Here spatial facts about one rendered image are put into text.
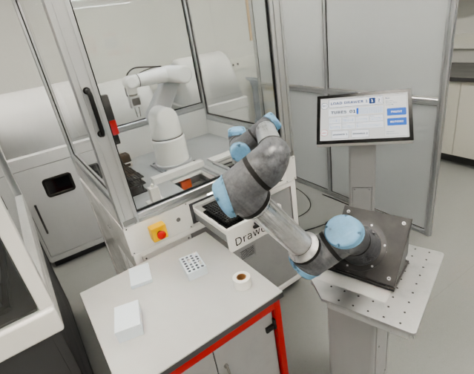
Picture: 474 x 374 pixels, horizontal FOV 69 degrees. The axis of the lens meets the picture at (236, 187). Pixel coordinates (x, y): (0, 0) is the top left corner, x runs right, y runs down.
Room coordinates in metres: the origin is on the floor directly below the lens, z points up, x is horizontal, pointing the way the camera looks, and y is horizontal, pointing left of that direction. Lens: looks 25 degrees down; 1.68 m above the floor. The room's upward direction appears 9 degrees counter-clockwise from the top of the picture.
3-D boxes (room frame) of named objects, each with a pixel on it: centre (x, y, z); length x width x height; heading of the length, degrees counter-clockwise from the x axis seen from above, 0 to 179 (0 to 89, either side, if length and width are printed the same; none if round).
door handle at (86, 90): (1.30, 0.47, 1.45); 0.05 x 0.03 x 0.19; 31
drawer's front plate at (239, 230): (1.26, -0.05, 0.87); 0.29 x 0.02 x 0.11; 121
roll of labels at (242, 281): (1.04, 0.04, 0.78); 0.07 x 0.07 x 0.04
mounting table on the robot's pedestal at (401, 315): (1.02, -0.44, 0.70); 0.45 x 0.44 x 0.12; 48
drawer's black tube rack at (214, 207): (1.43, 0.05, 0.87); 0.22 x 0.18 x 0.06; 31
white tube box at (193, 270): (1.18, 0.24, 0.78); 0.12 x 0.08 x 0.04; 22
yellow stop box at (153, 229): (1.35, 0.39, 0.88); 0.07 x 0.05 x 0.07; 121
